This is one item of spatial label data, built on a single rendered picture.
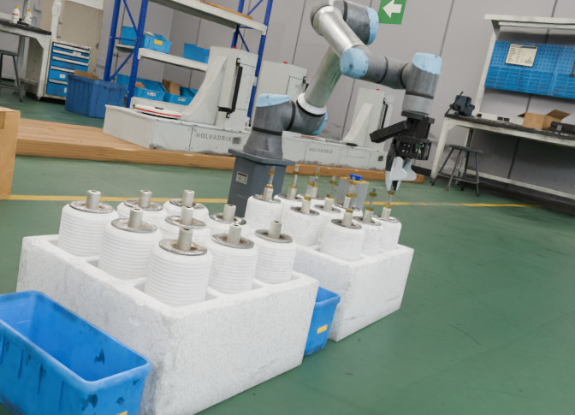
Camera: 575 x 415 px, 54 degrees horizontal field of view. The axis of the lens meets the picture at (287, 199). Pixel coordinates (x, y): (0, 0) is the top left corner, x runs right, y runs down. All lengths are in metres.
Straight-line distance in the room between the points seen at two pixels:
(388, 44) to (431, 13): 0.68
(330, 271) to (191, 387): 0.50
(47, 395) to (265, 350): 0.38
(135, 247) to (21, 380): 0.25
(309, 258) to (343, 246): 0.08
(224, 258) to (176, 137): 2.70
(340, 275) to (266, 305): 0.34
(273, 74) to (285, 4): 4.78
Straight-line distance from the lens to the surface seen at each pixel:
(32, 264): 1.08
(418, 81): 1.51
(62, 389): 0.81
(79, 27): 7.83
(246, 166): 2.06
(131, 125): 3.68
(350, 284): 1.28
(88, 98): 5.94
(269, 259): 1.03
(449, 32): 7.37
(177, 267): 0.85
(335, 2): 1.87
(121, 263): 0.95
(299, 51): 8.69
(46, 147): 3.12
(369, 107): 5.36
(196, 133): 3.69
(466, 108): 6.26
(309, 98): 2.07
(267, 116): 2.05
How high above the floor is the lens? 0.50
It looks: 9 degrees down
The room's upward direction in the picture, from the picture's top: 12 degrees clockwise
